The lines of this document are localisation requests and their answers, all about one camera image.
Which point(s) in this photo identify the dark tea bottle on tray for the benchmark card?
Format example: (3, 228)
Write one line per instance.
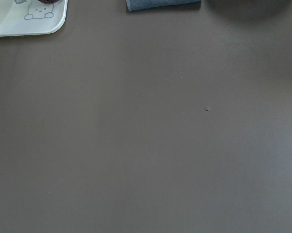
(48, 1)

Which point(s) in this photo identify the cream rabbit tray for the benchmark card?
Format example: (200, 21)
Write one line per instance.
(31, 17)

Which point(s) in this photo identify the grey folded cloth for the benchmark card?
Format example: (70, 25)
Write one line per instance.
(136, 5)

